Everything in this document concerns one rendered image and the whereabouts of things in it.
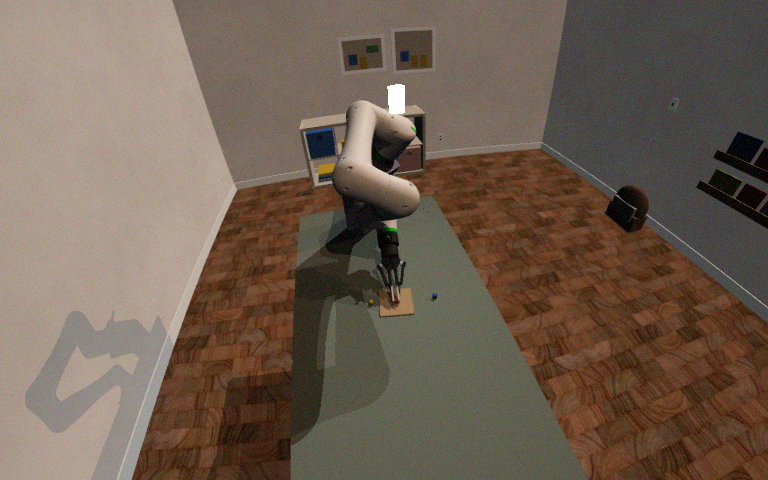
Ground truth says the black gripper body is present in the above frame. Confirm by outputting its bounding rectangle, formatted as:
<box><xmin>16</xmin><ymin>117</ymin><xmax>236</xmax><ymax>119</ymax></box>
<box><xmin>381</xmin><ymin>244</ymin><xmax>401</xmax><ymax>270</ymax></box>

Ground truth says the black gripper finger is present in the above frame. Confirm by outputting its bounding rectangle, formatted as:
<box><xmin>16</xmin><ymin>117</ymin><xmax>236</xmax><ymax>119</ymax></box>
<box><xmin>377</xmin><ymin>261</ymin><xmax>394</xmax><ymax>303</ymax></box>
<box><xmin>393</xmin><ymin>260</ymin><xmax>406</xmax><ymax>302</ymax></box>

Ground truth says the tan flat mat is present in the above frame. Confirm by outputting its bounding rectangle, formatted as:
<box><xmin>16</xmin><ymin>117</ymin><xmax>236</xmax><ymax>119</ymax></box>
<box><xmin>379</xmin><ymin>288</ymin><xmax>414</xmax><ymax>317</ymax></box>

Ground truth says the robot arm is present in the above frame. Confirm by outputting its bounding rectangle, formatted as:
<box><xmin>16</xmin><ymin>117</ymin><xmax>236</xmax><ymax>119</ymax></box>
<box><xmin>332</xmin><ymin>101</ymin><xmax>420</xmax><ymax>249</ymax></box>

